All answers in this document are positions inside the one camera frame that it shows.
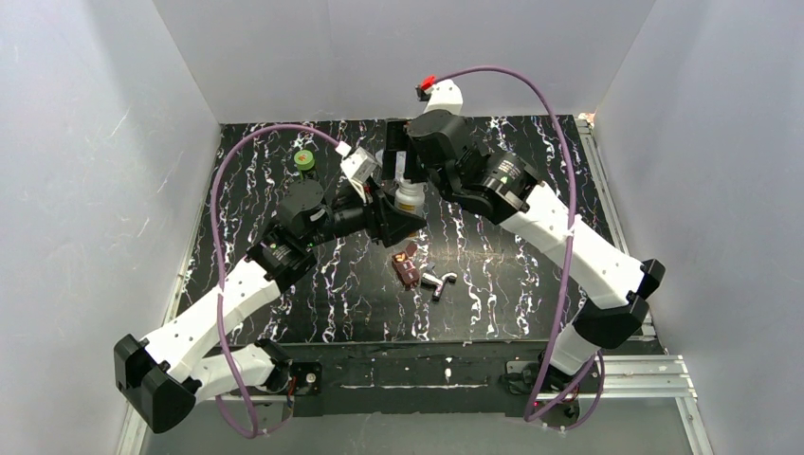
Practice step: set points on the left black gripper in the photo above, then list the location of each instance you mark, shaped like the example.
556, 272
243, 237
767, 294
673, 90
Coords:
378, 209

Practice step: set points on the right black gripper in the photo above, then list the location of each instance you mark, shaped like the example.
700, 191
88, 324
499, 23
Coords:
394, 141

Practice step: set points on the white pill bottle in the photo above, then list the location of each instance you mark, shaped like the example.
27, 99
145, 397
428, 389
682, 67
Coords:
410, 197

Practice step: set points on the red weekly pill organizer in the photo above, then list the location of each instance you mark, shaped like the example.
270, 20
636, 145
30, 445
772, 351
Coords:
404, 267

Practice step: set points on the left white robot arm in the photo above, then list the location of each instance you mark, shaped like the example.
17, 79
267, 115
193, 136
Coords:
167, 372

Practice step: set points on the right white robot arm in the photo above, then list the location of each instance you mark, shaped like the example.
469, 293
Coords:
504, 188

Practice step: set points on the chrome metal faucet fitting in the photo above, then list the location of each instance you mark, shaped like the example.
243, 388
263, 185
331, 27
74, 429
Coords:
437, 283

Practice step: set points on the green capped dark bottle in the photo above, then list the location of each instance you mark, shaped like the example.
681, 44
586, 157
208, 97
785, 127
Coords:
306, 164

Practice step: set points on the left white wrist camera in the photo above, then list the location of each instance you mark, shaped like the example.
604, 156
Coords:
357, 165

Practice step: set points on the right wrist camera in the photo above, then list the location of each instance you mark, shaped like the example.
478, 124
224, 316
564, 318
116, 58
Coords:
440, 95

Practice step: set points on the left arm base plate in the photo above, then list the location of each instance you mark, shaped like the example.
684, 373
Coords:
284, 385

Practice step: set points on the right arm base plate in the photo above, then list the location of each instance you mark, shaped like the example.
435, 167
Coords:
560, 402

